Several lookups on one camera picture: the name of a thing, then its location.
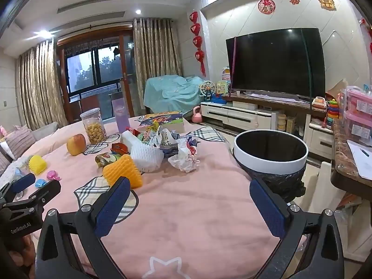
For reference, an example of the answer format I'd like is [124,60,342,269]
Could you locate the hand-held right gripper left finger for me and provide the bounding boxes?
[35,177,137,279]

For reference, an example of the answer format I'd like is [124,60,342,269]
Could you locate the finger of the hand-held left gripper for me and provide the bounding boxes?
[0,173,36,199]
[1,179,62,210]

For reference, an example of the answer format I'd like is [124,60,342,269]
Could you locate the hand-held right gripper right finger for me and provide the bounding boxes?
[249,178,345,279]

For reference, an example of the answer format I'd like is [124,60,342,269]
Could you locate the white rimmed trash bin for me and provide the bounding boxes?
[232,129,309,202]

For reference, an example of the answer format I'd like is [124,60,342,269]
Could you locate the person's left hand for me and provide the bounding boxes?
[9,234,37,268]

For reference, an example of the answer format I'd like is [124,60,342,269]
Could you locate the small yellow foam fruit net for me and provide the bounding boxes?
[28,155,48,176]

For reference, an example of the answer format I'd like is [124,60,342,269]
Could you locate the large yellow foam fruit net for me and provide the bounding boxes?
[102,154,143,189]

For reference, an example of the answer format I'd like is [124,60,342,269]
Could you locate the striped sofa cushion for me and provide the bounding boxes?
[4,125,37,160]

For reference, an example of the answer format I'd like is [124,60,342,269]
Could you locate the gold red snack wrapper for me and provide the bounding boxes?
[95,153,118,168]

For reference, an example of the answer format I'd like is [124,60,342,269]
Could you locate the white foam fruit net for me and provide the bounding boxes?
[130,144,165,173]

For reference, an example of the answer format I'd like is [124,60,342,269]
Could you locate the red yellow apple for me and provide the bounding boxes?
[66,134,87,156]

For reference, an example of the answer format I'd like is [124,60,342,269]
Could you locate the pink printed tablecloth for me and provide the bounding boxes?
[0,113,309,279]

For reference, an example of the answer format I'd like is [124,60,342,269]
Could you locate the clear jar of snacks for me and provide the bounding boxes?
[80,108,107,145]

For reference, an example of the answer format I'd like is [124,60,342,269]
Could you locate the crumpled white printed bag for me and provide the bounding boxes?
[149,128,179,150]

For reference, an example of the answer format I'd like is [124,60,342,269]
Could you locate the brown marble counter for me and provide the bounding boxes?
[331,119,372,202]

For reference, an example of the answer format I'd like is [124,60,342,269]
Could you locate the crumpled white wrapper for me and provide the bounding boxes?
[168,138,200,173]

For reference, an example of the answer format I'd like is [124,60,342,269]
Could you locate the purple carton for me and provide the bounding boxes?
[112,97,131,134]

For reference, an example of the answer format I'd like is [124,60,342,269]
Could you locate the white television cabinet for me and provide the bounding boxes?
[200,93,335,160]

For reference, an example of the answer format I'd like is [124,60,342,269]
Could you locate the beige patterned curtain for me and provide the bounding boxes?
[15,39,69,131]
[133,17,183,114]

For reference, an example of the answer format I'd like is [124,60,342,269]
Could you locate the cartoon printed cardboard box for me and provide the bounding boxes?
[136,110,186,136]

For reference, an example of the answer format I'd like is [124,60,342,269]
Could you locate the white paper sheet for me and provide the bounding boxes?
[346,139,372,181]

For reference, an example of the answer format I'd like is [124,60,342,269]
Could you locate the pink kettlebell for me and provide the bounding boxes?
[191,106,203,124]

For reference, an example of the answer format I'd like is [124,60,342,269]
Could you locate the pink storage box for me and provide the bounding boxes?
[344,86,372,114]
[343,112,372,140]

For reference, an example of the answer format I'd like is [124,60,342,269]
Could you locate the teal cloth covered furniture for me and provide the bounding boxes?
[144,75,207,114]

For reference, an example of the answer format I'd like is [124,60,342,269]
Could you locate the glass balcony door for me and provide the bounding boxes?
[56,25,136,121]

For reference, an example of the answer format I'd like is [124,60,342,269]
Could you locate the toy house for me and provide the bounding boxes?
[216,81,230,96]

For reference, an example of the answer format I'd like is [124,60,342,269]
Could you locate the ferris wheel toy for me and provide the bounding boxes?
[199,81,217,99]

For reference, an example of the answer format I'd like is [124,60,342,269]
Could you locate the black television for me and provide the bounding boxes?
[226,28,326,99]

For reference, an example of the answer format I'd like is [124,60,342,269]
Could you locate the rainbow stacking ring toy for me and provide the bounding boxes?
[325,99,341,128]

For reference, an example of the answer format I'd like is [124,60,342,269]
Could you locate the red hanging lantern string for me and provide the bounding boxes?
[360,17,372,54]
[190,11,207,77]

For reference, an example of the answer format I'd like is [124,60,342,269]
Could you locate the round red wall decoration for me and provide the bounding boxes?
[258,0,276,14]

